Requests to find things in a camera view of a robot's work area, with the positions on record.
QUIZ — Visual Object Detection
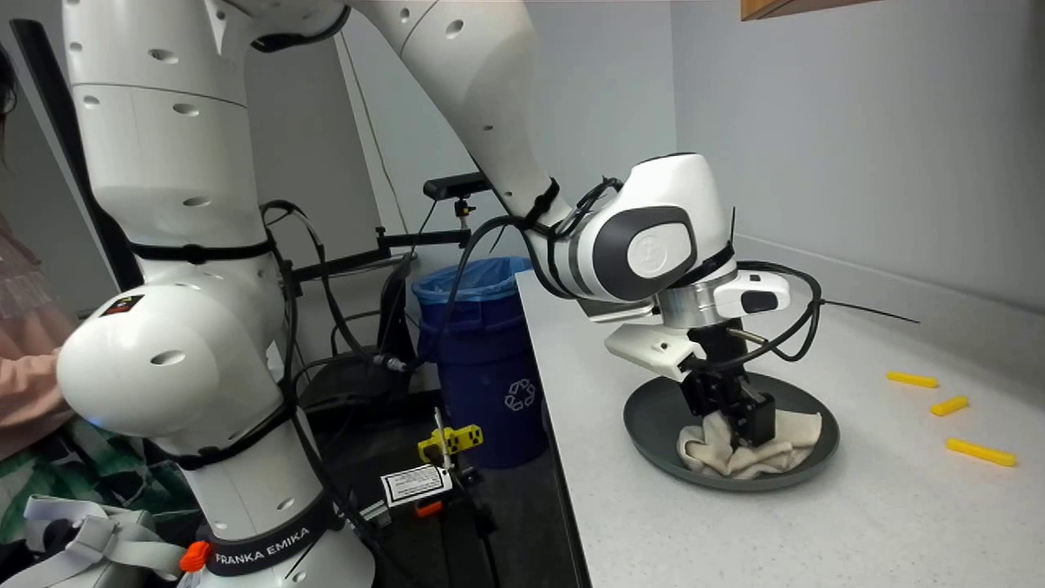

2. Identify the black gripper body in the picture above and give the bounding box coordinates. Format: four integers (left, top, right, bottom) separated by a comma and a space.
681, 321, 766, 406

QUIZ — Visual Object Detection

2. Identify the beige cloth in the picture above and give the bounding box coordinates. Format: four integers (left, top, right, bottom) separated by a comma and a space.
674, 401, 825, 485

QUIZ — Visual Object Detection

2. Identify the dark green round plate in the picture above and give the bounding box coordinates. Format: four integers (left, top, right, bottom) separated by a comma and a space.
619, 372, 843, 496

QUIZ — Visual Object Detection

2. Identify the blue recycling bin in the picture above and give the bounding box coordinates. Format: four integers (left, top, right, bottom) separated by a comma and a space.
412, 256, 553, 470

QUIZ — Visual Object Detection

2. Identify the yellow clamp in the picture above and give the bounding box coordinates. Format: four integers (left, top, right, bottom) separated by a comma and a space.
419, 423, 485, 467

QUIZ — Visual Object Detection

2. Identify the white printed label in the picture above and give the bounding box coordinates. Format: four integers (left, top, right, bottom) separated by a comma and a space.
379, 465, 455, 511

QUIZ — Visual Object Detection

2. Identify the wooden framed board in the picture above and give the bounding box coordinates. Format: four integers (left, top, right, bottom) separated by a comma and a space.
737, 0, 874, 24

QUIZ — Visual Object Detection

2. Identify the person in pink top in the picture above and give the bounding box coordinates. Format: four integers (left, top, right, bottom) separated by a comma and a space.
0, 217, 78, 461

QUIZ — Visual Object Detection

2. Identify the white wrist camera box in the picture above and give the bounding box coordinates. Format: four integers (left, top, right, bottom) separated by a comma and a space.
605, 317, 703, 385

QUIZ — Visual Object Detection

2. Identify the thin black stiff wire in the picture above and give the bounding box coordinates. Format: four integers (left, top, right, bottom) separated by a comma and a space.
816, 298, 922, 326

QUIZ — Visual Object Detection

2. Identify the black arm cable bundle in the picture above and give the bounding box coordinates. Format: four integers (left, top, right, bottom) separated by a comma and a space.
439, 176, 631, 332

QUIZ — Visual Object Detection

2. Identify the black stereo camera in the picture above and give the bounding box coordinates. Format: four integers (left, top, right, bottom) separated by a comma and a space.
420, 171, 492, 204

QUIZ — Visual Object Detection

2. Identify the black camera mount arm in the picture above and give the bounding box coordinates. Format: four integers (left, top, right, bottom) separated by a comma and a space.
285, 194, 483, 289

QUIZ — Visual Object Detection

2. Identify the black base cable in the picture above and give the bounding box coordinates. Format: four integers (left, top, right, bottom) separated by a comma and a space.
258, 198, 363, 372

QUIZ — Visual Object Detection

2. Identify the grey bag strap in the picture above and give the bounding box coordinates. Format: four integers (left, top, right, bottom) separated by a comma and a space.
21, 495, 190, 588

